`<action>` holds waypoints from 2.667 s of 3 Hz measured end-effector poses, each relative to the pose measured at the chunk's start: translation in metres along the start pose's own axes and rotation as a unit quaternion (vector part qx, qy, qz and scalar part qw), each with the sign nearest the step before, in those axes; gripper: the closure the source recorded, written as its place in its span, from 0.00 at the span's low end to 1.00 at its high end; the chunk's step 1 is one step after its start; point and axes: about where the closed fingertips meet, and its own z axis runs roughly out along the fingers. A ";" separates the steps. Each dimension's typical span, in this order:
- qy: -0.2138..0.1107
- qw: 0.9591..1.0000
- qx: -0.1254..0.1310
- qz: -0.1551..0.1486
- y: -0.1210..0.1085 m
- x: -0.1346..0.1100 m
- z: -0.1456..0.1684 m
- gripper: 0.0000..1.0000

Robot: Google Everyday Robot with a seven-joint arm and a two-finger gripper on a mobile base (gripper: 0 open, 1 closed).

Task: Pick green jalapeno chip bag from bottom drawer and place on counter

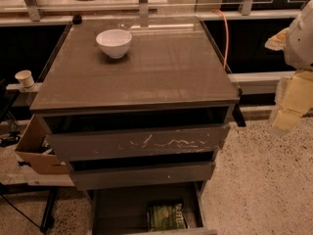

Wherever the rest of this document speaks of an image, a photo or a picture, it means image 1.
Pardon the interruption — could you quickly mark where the cardboard box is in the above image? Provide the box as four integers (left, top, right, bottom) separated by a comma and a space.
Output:
15, 116, 69, 175

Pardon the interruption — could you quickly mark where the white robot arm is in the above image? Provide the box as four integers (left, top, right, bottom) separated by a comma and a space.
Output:
265, 1, 313, 136

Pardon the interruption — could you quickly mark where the orange cable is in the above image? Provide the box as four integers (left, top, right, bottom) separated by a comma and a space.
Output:
211, 9, 230, 71

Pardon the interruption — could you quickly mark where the green jalapeno chip bag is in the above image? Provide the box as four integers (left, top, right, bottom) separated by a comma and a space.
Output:
147, 203, 187, 232

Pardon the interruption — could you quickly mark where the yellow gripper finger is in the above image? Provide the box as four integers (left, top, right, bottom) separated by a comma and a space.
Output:
269, 70, 313, 136

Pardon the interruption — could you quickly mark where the white ceramic bowl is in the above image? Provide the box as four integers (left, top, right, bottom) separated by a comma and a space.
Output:
96, 29, 132, 59

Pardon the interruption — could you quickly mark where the black stand leg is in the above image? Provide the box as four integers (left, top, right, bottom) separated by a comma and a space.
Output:
40, 187, 58, 235

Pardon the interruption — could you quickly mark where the grey drawer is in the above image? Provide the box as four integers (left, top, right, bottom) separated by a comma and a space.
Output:
70, 152, 215, 190
47, 106, 229, 161
87, 182, 217, 235

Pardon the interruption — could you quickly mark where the grey drawer cabinet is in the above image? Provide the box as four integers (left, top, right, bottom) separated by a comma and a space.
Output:
29, 16, 241, 235

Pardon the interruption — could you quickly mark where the white paper cup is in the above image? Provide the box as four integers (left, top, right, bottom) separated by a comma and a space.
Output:
15, 70, 34, 88

